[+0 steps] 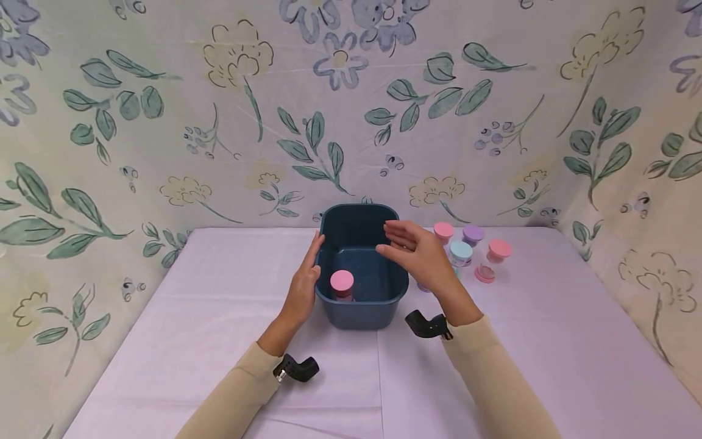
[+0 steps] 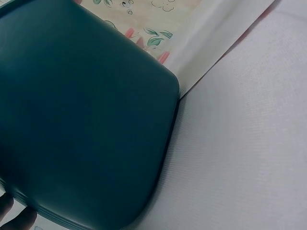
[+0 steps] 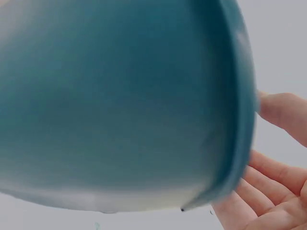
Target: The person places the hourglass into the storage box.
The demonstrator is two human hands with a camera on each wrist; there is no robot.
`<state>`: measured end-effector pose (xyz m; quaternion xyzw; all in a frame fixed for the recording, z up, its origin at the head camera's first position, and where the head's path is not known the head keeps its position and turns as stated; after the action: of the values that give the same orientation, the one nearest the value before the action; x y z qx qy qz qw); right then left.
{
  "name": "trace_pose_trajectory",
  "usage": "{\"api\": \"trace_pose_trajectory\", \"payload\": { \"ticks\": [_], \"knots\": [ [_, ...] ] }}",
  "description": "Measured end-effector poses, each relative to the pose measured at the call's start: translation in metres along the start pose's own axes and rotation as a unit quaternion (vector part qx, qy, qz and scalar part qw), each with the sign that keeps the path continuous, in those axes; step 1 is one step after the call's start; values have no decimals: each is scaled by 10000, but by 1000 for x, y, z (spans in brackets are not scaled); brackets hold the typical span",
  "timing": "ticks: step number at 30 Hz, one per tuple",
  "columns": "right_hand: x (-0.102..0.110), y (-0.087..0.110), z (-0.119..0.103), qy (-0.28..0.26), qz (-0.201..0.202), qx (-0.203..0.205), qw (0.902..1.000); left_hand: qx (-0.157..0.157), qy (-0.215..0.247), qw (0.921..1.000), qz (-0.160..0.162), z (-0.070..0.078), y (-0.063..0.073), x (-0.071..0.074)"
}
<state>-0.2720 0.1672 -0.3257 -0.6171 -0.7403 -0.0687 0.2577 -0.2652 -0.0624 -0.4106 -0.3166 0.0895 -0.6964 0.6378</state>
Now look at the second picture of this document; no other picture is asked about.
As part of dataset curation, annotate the person's left hand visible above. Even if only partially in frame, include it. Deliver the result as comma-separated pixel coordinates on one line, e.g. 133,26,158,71
0,192,38,230

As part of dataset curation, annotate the stack of dark teal trays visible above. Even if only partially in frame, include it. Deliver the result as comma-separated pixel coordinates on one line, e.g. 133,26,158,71
0,0,180,230

